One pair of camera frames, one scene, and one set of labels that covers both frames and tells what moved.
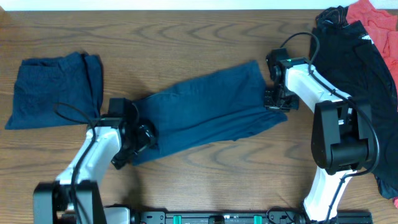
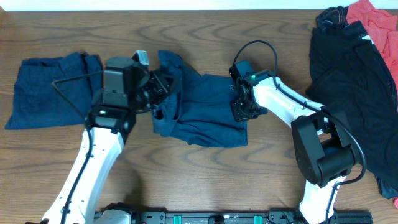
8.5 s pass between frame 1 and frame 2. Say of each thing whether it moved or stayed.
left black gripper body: moved
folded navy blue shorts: stayed
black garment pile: stayed
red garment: stayed
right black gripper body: moved
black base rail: stayed
